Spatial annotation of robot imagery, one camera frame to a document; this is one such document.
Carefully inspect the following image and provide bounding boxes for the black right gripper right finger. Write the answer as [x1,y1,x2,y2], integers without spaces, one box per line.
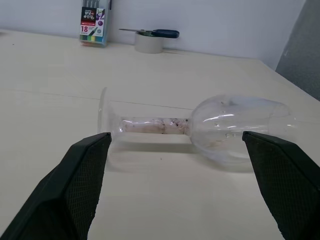
[241,130,320,240]

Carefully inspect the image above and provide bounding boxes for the white tape roll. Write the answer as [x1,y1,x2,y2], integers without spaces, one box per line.
[135,31,163,54]

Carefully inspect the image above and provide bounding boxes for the grey partition panel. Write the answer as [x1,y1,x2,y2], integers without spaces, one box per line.
[274,0,320,103]

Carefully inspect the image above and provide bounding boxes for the marker pen set box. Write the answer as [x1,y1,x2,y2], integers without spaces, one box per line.
[79,0,113,48]

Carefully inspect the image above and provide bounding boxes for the clear plastic wine glass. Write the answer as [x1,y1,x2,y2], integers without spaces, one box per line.
[98,86,301,173]

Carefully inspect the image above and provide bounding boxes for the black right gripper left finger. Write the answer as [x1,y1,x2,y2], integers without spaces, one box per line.
[0,132,112,240]

